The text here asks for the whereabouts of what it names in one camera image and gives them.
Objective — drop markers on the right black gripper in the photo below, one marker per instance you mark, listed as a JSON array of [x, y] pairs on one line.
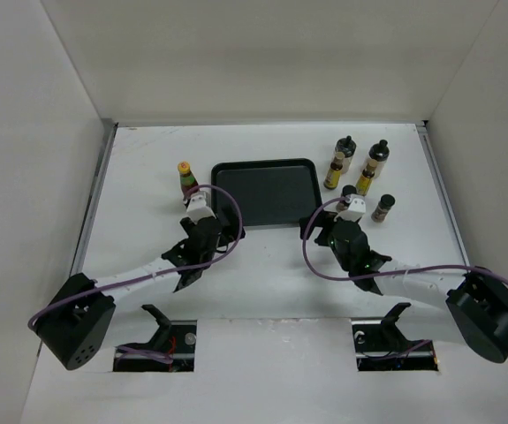
[[321, 218]]

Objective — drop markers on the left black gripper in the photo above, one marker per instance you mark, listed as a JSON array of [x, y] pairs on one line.
[[229, 232]]

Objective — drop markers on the small spice jar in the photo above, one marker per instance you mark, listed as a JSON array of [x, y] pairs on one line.
[[348, 192], [384, 205]]

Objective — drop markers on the red sauce bottle yellow cap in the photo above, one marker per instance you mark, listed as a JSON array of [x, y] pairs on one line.
[[187, 180]]

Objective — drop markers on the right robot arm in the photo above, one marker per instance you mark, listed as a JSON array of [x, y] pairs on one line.
[[474, 300]]

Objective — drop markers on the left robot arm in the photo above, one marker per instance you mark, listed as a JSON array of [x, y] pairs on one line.
[[75, 323]]

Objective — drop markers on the left yellow-label brown bottle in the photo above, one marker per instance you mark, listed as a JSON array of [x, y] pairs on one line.
[[334, 171]]

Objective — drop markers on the yellow-label brown bottle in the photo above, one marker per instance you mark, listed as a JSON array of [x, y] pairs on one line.
[[334, 171], [366, 178]]

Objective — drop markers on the black plastic tray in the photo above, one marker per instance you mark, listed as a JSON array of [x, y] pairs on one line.
[[270, 192]]

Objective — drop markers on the right yellow-label brown bottle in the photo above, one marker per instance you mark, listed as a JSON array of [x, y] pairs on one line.
[[366, 178]]

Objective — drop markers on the left black-cap grinder bottle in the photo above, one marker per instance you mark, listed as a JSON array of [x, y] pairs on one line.
[[347, 146]]

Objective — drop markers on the black-cap grinder bottle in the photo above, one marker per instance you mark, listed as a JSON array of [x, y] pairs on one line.
[[347, 146], [379, 152]]

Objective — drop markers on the right black-cap grinder bottle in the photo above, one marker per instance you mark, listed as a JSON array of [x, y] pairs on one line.
[[379, 152]]

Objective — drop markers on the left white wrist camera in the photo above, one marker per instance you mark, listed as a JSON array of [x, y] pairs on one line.
[[198, 206]]

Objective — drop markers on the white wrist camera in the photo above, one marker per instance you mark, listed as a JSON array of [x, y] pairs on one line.
[[198, 206], [351, 208]]

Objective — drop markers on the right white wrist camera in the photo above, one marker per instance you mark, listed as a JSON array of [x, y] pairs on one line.
[[351, 208]]

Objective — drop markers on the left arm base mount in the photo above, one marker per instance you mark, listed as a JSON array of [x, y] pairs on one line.
[[171, 349]]

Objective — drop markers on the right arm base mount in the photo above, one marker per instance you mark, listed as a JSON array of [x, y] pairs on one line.
[[381, 347]]

